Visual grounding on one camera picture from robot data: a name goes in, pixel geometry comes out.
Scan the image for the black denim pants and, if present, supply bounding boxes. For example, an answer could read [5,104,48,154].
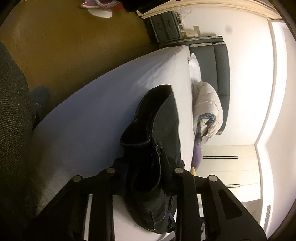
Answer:
[120,84,185,234]

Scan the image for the purple cushion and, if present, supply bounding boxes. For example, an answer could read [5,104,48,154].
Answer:
[191,137,203,170]

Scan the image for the rolled white duvet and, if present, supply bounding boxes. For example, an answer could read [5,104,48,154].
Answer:
[192,81,224,145]

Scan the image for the yellow cushion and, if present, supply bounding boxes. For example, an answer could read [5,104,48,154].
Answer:
[190,167,197,176]

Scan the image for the white pillow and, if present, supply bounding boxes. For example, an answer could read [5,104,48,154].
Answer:
[188,53,202,83]

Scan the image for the white bed mattress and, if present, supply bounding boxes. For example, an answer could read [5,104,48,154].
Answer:
[30,45,197,241]

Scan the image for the grey upholstered headboard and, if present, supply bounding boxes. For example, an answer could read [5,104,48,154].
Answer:
[189,36,230,135]

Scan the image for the items on left nightstand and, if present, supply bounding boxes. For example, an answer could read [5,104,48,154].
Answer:
[174,8,200,39]

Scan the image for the grey left nightstand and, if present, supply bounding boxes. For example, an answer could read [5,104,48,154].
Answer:
[144,11,183,44]

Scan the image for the white wardrobe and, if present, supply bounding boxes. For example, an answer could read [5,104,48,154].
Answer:
[196,145,261,202]

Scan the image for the person's grey trouser leg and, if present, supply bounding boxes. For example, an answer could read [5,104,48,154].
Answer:
[1,44,50,240]

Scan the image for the beige curtain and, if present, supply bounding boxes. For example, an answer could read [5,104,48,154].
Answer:
[136,0,282,20]

